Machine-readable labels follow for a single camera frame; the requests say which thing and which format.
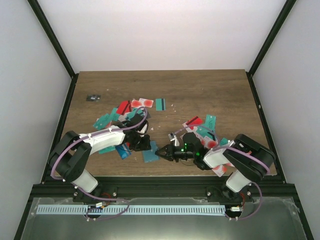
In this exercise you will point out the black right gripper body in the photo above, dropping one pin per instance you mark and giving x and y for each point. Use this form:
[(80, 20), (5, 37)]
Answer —
[(184, 154)]

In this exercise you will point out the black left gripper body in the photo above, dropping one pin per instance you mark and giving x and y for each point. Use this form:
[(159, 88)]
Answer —
[(138, 144)]

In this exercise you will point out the light blue card holder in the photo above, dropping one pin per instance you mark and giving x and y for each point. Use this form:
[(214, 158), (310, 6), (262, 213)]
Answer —
[(150, 155)]

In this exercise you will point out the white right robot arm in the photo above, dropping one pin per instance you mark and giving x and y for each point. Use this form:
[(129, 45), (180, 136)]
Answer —
[(252, 161)]

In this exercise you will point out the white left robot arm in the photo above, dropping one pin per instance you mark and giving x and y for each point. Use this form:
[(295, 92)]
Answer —
[(69, 158)]

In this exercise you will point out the blue card left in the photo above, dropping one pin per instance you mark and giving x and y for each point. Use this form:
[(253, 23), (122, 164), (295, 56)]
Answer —
[(123, 151)]

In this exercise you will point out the white card large red circle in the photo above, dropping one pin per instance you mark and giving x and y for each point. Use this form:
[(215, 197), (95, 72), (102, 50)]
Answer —
[(220, 170)]

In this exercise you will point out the white card red circles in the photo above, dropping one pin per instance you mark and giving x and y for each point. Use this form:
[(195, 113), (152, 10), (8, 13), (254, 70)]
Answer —
[(142, 102)]

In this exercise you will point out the teal card with black stripe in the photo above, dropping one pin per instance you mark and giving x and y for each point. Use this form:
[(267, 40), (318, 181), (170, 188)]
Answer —
[(160, 104)]

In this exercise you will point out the small black card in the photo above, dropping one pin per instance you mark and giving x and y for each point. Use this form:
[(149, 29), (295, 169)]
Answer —
[(93, 97)]

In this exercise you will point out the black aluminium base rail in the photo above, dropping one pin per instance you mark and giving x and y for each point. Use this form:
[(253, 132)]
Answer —
[(211, 188)]

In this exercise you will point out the light blue slotted cable duct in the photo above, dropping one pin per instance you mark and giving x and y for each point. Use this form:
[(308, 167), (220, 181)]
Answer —
[(198, 210)]

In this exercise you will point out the black frame post left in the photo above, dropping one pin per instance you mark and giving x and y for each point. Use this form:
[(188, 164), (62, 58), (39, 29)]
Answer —
[(40, 15)]

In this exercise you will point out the black frame post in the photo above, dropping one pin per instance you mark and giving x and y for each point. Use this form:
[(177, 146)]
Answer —
[(40, 15), (277, 25)]

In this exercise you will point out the black frame post right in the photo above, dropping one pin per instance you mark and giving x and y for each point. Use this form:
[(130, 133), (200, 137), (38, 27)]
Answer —
[(277, 25)]

